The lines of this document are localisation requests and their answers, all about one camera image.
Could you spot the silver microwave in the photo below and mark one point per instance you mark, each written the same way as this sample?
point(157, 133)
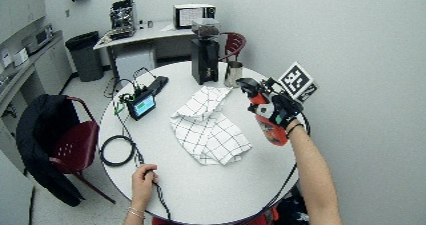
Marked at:
point(37, 38)

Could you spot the small black monitor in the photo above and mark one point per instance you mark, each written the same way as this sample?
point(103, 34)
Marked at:
point(141, 105)

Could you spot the black wristband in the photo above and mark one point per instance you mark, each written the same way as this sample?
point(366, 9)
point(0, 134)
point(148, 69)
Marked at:
point(294, 129)

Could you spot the black trash bin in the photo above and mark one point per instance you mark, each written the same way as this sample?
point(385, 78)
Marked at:
point(85, 56)

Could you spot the red chair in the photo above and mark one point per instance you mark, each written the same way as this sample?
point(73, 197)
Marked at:
point(75, 145)
point(234, 44)

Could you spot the white under-desk cabinet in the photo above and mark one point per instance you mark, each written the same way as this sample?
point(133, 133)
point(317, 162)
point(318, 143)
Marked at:
point(134, 63)

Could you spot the white checked cloth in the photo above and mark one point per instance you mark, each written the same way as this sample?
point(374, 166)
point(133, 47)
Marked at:
point(206, 131)

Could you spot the black coffee grinder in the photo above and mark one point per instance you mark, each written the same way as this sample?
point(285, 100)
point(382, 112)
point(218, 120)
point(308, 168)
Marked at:
point(205, 58)

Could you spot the grey wall cabinet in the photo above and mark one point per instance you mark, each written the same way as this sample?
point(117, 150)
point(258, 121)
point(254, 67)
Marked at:
point(20, 8)

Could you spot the white box appliance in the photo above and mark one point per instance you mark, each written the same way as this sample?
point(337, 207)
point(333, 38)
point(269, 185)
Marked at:
point(192, 15)

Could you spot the white marker cube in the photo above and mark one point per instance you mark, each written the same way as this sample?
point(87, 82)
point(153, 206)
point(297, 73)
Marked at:
point(296, 81)

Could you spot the metal milk pitcher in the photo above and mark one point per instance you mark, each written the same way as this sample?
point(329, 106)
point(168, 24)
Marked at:
point(233, 74)

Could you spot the orange spray bottle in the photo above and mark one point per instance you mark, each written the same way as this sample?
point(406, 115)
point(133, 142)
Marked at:
point(272, 131)

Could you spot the grey counter cabinet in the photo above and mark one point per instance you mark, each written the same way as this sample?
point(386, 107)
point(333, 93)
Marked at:
point(44, 68)

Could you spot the black jacket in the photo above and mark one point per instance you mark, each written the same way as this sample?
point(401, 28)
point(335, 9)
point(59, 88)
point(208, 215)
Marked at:
point(40, 141)

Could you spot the grey desk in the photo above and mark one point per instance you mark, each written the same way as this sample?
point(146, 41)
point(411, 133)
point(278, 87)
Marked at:
point(146, 35)

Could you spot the black box device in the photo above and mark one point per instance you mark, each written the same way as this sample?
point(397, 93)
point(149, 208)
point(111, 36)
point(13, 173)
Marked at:
point(157, 84)

